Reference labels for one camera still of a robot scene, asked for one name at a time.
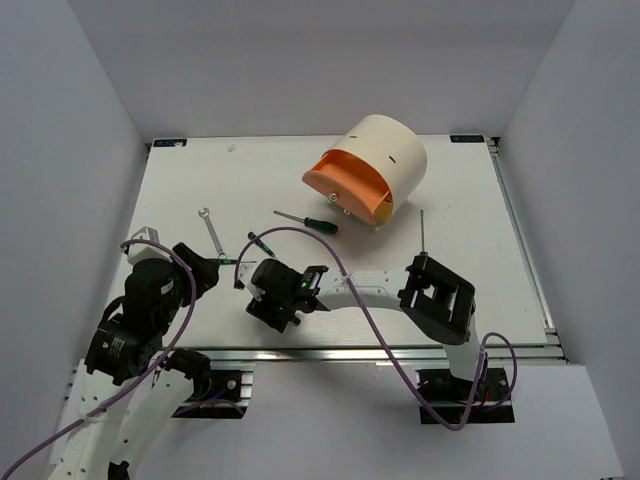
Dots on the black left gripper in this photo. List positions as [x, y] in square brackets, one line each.
[207, 272]

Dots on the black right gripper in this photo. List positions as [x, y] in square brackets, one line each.
[264, 310]

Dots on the small black precision screwdriver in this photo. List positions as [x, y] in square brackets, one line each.
[235, 261]

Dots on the large green screwdriver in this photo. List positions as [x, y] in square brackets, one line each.
[320, 226]
[423, 251]

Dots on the yellow drawer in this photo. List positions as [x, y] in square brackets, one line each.
[383, 212]

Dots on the orange top drawer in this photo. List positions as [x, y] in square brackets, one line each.
[356, 186]

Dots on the cream round drawer cabinet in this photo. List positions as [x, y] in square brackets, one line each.
[392, 149]

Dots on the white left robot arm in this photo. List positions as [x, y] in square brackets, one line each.
[134, 382]

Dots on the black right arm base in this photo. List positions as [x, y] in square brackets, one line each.
[448, 396]

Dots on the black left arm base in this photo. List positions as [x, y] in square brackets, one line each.
[227, 397]

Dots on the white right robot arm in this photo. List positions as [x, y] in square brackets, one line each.
[440, 303]

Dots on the silver open-end wrench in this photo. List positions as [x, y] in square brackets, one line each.
[204, 214]

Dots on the blue label sticker left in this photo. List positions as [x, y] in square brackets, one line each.
[169, 143]

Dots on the blue label sticker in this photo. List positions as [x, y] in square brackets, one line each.
[462, 138]
[169, 143]

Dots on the blue label sticker right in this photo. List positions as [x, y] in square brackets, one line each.
[462, 138]

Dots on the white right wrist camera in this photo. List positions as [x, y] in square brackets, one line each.
[243, 278]

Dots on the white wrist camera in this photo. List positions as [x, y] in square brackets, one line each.
[138, 252]
[243, 278]

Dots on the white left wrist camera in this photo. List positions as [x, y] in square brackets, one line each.
[138, 252]

